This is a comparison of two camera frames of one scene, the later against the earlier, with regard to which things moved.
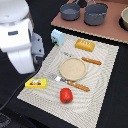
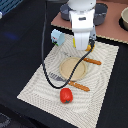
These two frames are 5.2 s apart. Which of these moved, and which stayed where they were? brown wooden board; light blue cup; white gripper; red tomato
Moved: white gripper
Stayed: red tomato; brown wooden board; light blue cup
